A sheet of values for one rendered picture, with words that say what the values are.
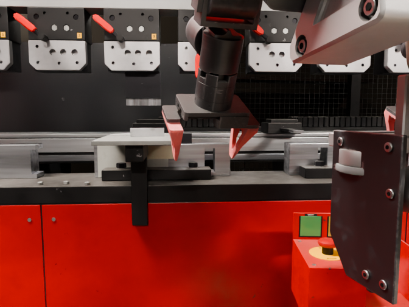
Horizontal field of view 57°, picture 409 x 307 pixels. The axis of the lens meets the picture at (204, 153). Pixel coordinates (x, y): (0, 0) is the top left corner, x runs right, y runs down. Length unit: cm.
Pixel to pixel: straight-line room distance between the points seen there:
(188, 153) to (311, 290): 53
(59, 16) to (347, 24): 96
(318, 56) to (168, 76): 135
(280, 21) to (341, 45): 86
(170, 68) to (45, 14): 63
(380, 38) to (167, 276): 89
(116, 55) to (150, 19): 14
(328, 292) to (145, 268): 49
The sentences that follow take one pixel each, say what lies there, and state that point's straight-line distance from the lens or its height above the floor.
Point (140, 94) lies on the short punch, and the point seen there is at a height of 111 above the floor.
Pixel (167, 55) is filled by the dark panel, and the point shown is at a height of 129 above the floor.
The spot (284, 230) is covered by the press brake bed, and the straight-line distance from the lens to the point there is 106.
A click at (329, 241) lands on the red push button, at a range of 81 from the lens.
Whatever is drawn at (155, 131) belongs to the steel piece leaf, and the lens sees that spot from 97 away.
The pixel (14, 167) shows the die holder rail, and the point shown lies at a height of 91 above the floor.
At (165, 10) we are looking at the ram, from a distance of 112.
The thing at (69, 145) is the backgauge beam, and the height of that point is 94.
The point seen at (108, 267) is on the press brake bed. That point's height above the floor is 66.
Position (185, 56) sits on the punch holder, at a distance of 108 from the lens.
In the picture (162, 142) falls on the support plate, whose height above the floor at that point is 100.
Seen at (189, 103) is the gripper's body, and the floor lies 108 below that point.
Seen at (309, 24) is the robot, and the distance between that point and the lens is 30.
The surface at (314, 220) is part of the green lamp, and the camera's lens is 89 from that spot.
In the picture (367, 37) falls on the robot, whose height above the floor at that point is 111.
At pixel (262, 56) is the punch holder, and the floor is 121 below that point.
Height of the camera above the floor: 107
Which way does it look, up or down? 7 degrees down
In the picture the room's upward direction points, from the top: straight up
